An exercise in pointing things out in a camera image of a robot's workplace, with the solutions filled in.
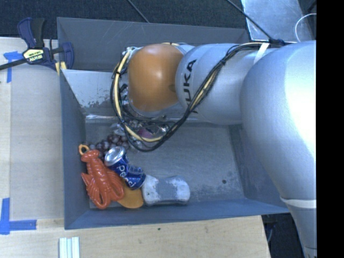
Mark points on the dark purple toy grapes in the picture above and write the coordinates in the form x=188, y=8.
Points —
x=113, y=141

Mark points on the blue soda can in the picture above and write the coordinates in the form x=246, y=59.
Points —
x=125, y=169

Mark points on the grey metal bin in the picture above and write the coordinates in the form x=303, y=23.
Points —
x=204, y=160

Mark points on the grey and white sponge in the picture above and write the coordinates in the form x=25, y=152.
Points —
x=166, y=191

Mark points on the orange-red toy lobster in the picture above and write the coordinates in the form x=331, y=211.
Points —
x=100, y=179

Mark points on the orange-yellow flat toy food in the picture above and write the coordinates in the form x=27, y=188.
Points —
x=133, y=200

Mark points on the pale wood flat board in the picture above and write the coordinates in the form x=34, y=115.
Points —
x=35, y=144

